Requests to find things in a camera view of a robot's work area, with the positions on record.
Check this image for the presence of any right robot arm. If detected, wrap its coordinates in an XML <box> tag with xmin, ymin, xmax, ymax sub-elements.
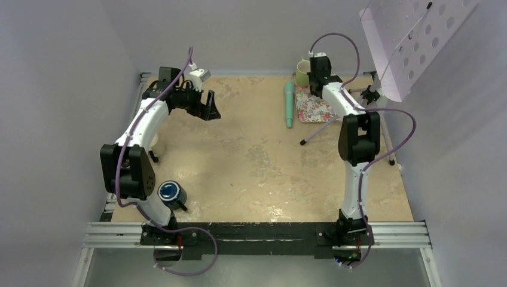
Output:
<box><xmin>307</xmin><ymin>53</ymin><xmax>380</xmax><ymax>246</ymax></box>

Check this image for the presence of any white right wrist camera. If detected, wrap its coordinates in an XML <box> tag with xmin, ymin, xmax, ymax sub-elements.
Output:
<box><xmin>309</xmin><ymin>51</ymin><xmax>327</xmax><ymax>58</ymax></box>

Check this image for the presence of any cream enamel mug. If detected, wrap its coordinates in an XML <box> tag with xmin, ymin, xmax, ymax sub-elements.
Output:
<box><xmin>148</xmin><ymin>133</ymin><xmax>166</xmax><ymax>163</ymax></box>

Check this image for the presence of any lilac music stand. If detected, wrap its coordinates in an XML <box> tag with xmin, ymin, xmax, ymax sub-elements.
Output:
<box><xmin>300</xmin><ymin>1</ymin><xmax>480</xmax><ymax>145</ymax></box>

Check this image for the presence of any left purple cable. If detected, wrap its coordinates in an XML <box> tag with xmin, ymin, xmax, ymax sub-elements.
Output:
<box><xmin>114</xmin><ymin>47</ymin><xmax>219</xmax><ymax>277</ymax></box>

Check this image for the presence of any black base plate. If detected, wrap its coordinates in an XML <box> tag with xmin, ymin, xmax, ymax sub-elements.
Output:
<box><xmin>140</xmin><ymin>222</ymin><xmax>371</xmax><ymax>262</ymax></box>

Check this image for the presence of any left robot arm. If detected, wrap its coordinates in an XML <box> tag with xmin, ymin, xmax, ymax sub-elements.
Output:
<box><xmin>99</xmin><ymin>64</ymin><xmax>221</xmax><ymax>245</ymax></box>

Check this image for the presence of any green mug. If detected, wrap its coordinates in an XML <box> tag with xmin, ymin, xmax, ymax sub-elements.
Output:
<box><xmin>295</xmin><ymin>59</ymin><xmax>310</xmax><ymax>87</ymax></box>

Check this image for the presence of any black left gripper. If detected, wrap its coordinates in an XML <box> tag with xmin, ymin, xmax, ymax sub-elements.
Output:
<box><xmin>174</xmin><ymin>82</ymin><xmax>220</xmax><ymax>121</ymax></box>

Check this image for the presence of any floral pattern tray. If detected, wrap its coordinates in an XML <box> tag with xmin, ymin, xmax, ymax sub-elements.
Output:
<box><xmin>294</xmin><ymin>86</ymin><xmax>336</xmax><ymax>123</ymax></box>

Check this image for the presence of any teal toy microphone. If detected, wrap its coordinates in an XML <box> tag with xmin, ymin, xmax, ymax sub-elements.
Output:
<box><xmin>284</xmin><ymin>81</ymin><xmax>295</xmax><ymax>129</ymax></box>

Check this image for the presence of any aluminium frame rail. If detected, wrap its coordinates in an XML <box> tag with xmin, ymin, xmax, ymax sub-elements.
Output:
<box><xmin>84</xmin><ymin>76</ymin><xmax>441</xmax><ymax>286</ymax></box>

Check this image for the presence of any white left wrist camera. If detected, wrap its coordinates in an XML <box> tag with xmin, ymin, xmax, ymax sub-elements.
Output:
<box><xmin>188</xmin><ymin>63</ymin><xmax>211</xmax><ymax>86</ymax></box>

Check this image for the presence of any dark blue mug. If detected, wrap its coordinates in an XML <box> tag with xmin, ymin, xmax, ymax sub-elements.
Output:
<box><xmin>157</xmin><ymin>180</ymin><xmax>188</xmax><ymax>212</ymax></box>

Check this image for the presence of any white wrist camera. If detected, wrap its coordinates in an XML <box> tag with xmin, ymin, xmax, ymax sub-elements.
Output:
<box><xmin>188</xmin><ymin>63</ymin><xmax>211</xmax><ymax>86</ymax></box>
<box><xmin>309</xmin><ymin>51</ymin><xmax>327</xmax><ymax>58</ymax></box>

